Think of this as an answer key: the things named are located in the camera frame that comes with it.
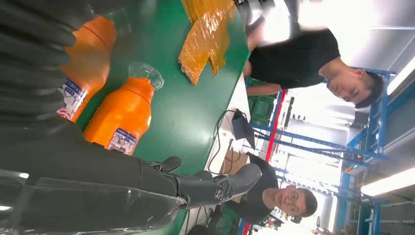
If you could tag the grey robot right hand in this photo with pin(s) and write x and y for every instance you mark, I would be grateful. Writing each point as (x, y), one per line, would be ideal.
(81, 181)

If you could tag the cardboard box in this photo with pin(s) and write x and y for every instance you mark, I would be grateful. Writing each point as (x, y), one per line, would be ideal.
(231, 160)

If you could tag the dark tablet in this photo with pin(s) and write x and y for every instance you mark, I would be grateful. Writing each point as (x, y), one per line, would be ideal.
(241, 128)

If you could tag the person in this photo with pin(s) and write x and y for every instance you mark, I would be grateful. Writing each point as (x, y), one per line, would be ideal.
(256, 194)
(291, 61)

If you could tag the white table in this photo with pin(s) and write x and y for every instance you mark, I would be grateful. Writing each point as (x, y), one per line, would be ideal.
(236, 97)

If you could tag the yellow plastic sheet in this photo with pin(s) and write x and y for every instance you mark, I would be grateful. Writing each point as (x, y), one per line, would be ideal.
(201, 42)

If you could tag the green plastic crate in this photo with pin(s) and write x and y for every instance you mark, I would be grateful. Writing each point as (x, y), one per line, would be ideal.
(259, 107)

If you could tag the red pole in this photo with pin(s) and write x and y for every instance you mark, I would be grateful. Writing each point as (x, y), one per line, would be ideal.
(275, 126)

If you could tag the blue metal rack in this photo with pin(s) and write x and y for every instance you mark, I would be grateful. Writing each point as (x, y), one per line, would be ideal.
(377, 129)

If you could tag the ceiling light strip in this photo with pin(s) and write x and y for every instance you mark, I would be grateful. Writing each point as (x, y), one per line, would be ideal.
(389, 183)
(402, 76)

